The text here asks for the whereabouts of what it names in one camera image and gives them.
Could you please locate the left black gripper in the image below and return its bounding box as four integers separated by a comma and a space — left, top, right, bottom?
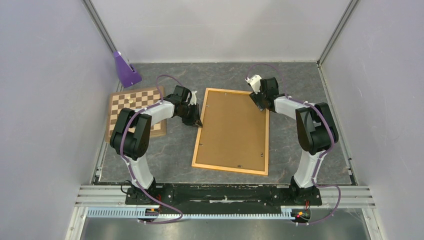
177, 102, 203, 129

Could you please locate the wooden picture frame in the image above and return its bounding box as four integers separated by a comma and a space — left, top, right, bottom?
191, 87, 271, 176

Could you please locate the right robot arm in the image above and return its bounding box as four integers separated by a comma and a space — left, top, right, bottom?
245, 75, 339, 204

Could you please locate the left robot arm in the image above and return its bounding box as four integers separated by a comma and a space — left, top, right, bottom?
109, 85, 203, 204

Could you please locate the wooden chessboard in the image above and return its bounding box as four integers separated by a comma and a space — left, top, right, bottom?
104, 86, 165, 143

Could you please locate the purple plastic stand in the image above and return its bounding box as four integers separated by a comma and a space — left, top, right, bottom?
113, 51, 143, 88

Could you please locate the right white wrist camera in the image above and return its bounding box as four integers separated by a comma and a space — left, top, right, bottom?
245, 74, 262, 94

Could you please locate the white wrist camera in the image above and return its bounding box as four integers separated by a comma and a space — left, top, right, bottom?
188, 90, 197, 106
245, 74, 262, 94

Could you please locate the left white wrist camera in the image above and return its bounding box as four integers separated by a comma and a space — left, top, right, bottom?
188, 90, 197, 106

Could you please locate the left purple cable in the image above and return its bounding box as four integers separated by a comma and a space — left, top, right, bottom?
118, 74, 184, 226

